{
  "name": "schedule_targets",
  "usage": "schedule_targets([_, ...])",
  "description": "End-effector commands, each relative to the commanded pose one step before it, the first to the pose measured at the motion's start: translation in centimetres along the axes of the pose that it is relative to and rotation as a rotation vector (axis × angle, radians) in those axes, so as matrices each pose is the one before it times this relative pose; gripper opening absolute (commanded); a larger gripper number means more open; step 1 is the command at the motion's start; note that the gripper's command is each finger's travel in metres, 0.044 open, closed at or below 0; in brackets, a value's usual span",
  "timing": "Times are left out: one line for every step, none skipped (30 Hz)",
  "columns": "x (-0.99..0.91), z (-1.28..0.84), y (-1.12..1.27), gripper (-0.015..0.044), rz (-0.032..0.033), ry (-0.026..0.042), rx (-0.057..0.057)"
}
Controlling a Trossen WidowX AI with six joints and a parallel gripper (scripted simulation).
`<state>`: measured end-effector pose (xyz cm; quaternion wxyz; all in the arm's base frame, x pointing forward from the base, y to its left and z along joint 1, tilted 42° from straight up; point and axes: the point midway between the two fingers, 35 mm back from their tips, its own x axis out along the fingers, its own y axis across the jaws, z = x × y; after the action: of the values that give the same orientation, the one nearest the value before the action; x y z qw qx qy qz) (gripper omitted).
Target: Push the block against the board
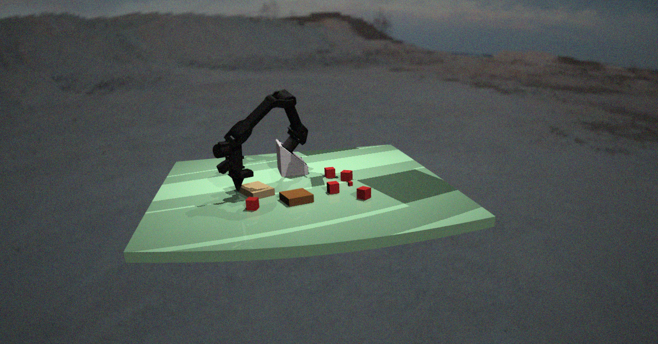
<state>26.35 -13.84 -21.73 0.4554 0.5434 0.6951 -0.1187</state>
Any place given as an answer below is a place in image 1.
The brown wooden board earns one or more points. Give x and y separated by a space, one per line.
257 189

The orange square block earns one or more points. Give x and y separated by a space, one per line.
296 197

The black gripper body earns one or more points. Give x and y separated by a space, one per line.
239 170

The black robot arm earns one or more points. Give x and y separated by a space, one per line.
243 129

